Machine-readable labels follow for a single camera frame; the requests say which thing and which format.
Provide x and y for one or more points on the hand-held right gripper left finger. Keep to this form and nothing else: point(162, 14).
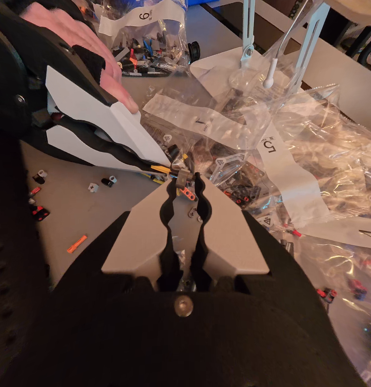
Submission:
point(137, 242)

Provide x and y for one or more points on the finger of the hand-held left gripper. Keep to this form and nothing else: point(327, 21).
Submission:
point(70, 142)
point(97, 112)

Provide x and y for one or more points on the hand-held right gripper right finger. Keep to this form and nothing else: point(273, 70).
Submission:
point(230, 242)

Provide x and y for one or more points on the small grey lego assembly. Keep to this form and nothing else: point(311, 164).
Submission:
point(183, 177)

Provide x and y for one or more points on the small round grey lego piece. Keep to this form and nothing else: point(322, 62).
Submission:
point(192, 213)

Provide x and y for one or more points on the small light grey lego cube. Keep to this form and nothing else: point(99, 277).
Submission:
point(93, 187)

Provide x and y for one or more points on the black lego connector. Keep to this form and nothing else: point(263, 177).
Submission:
point(108, 181)

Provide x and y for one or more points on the red lego pin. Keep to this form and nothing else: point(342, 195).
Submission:
point(35, 190)

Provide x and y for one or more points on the orange lego pin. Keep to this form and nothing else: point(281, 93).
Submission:
point(76, 243)

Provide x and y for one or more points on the orange lego beam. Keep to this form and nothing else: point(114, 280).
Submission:
point(187, 193)

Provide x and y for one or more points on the black lego piece, red pins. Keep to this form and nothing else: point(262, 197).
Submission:
point(40, 213)

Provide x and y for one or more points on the pile of clear lego bags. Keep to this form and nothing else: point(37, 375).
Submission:
point(294, 157)

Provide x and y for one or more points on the black lego wheel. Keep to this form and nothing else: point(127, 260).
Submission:
point(194, 52)

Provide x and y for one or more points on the person's left hand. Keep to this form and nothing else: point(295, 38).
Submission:
point(67, 24)

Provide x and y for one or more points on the black connector with white pin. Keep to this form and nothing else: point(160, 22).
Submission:
point(39, 177)

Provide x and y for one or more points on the clear bag of mixed parts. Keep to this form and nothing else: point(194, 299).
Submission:
point(143, 54)

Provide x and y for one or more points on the black perforated pad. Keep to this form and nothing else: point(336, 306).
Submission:
point(10, 242)

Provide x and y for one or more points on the metal rod with white tip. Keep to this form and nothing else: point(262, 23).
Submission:
point(271, 72)

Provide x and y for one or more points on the round table with wooden edge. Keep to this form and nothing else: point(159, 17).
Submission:
point(348, 6)

